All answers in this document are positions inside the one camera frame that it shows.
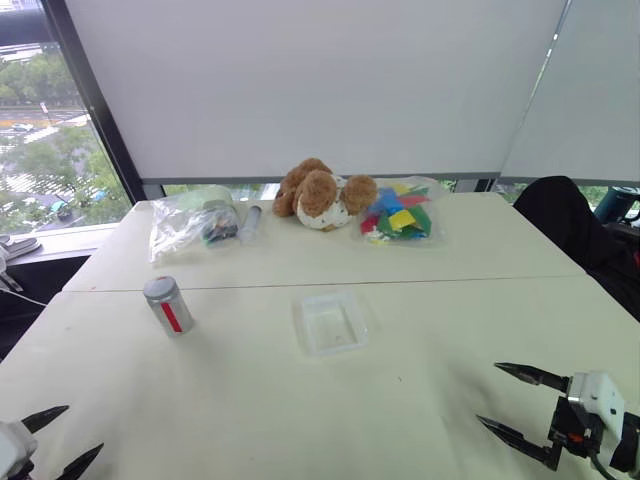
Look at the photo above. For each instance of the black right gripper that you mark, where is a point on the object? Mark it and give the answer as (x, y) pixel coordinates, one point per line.
(567, 425)

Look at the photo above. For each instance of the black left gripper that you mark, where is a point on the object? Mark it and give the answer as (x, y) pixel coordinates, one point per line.
(22, 472)

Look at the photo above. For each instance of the silver can with red label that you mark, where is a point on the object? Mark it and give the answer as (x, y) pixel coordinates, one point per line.
(175, 315)

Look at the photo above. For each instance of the clear plastic tray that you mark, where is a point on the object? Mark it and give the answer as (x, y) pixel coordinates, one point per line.
(330, 325)

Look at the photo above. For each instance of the grey slippers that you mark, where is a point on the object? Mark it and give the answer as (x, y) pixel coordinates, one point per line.
(17, 246)

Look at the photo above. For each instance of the teal and black device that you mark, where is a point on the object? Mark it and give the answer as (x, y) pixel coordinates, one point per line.
(620, 200)

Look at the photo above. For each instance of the bag of coloured blocks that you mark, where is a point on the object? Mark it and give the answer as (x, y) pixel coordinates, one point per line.
(400, 215)

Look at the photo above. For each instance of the clear plastic bag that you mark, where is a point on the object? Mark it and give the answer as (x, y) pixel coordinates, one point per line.
(175, 230)

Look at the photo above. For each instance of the brown and white plush toy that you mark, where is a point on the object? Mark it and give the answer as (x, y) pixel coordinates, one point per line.
(320, 200)

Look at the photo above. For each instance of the narrow white roller blind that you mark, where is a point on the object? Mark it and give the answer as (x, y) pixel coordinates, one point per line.
(590, 100)

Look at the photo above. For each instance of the wide white roller blind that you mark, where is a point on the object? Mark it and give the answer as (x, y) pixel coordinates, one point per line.
(300, 85)

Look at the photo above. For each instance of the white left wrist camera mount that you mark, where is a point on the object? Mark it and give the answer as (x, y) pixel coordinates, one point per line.
(15, 442)

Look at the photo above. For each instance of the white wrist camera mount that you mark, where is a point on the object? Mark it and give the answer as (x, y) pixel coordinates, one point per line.
(15, 442)
(600, 397)

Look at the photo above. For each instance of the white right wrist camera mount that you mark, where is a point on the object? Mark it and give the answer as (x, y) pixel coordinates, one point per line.
(600, 397)

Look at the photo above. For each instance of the black window frame post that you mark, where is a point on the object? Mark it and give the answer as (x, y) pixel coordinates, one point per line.
(95, 110)

